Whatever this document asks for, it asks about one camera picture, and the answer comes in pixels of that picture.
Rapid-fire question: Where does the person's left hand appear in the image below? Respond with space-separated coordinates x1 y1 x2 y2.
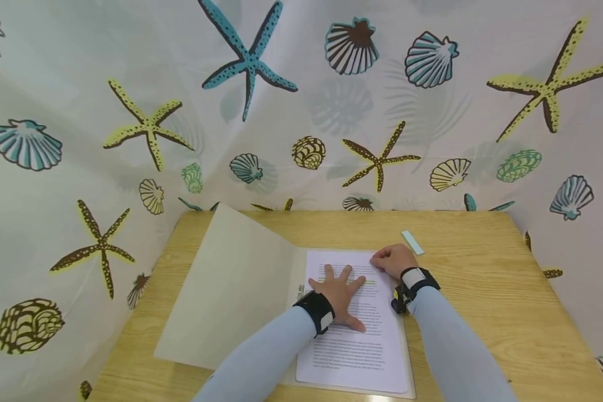
308 265 368 333

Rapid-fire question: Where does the person's right hand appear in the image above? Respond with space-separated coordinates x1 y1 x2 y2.
370 244 419 280

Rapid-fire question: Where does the printed white paper sheet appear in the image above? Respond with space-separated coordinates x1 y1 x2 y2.
295 249 411 395

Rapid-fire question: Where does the person's right forearm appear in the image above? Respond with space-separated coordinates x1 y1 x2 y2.
409 285 519 402

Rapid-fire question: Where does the person's left forearm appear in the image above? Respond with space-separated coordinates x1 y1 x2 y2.
193 305 318 402

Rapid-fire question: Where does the black wrist band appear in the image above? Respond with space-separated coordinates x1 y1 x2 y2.
390 267 441 315
292 290 337 336

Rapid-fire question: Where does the small light blue strip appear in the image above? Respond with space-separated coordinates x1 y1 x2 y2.
400 229 425 256

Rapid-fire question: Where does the open cream paper folder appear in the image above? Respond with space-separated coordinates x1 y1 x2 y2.
152 203 417 400

